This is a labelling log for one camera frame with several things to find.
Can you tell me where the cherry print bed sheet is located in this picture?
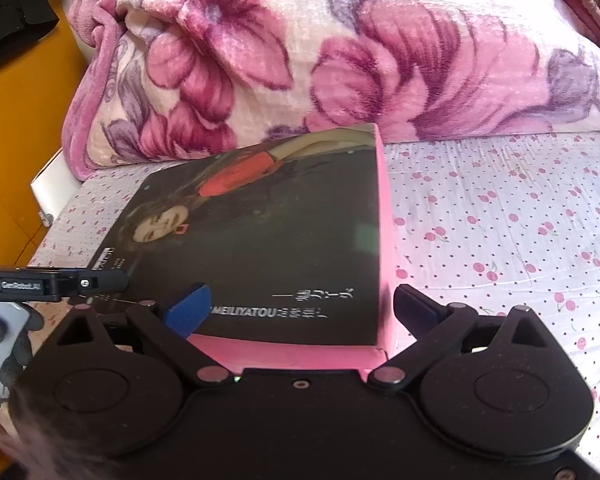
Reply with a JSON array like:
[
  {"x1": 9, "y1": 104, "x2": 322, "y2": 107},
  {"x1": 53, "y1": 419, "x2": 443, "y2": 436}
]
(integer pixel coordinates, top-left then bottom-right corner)
[{"x1": 26, "y1": 131, "x2": 600, "y2": 466}]

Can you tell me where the box lid with woman photo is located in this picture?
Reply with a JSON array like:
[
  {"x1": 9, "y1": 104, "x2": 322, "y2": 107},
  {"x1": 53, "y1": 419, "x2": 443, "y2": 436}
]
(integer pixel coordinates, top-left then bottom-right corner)
[{"x1": 91, "y1": 124, "x2": 396, "y2": 371}]

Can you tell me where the orange wooden cabinet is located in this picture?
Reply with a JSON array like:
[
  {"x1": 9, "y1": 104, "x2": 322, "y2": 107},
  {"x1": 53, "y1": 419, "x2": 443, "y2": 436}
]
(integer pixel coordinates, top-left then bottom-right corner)
[{"x1": 0, "y1": 0, "x2": 86, "y2": 266}]

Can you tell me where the floral pink blanket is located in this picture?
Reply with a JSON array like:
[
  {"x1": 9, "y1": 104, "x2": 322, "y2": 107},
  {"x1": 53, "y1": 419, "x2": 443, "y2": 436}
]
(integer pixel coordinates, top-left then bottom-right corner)
[{"x1": 62, "y1": 0, "x2": 600, "y2": 179}]

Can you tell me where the white bed side rail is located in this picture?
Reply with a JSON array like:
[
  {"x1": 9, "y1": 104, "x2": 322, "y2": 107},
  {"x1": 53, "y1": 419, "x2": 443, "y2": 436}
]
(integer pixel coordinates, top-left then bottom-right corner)
[{"x1": 30, "y1": 150, "x2": 82, "y2": 228}]

